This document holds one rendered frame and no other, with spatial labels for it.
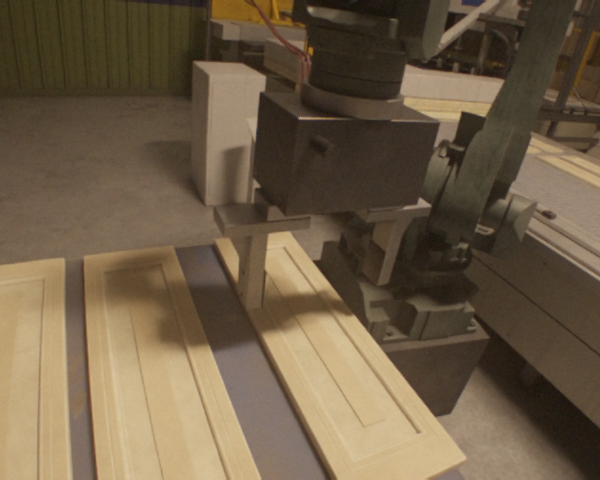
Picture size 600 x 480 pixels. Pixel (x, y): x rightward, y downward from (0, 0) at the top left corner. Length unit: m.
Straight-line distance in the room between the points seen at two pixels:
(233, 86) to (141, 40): 3.93
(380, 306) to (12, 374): 1.20
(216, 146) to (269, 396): 2.75
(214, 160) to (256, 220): 2.76
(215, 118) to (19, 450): 2.81
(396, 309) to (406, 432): 0.99
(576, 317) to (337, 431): 1.55
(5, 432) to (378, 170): 0.61
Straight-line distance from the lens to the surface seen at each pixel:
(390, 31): 0.50
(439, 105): 3.73
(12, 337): 0.81
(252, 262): 0.61
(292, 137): 0.50
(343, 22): 0.53
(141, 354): 0.72
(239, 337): 0.77
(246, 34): 5.15
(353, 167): 0.56
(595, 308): 2.00
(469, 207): 1.34
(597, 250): 2.05
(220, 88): 3.18
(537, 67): 1.39
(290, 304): 0.82
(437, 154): 1.38
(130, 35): 6.95
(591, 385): 2.11
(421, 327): 1.65
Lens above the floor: 1.58
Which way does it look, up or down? 30 degrees down
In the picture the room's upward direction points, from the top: 9 degrees clockwise
